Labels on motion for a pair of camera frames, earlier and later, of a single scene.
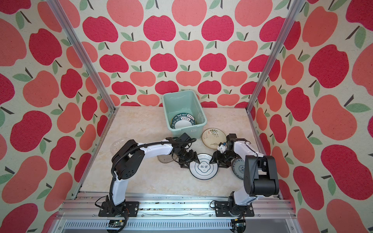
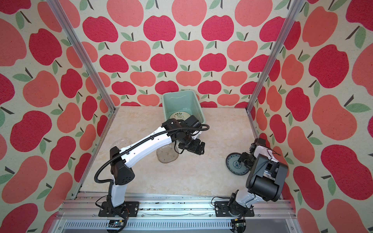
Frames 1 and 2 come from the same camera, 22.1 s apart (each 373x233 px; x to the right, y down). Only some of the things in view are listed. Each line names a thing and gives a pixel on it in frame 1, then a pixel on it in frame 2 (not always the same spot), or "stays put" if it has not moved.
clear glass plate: (117, 144) stays put
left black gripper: (193, 158) -> (195, 149)
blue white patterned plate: (238, 165) stays put
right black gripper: (215, 158) -> (244, 160)
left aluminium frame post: (88, 60) stays put
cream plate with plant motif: (212, 137) -> (180, 115)
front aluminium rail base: (177, 212) stays put
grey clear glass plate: (167, 158) stays put
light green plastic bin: (187, 102) stays put
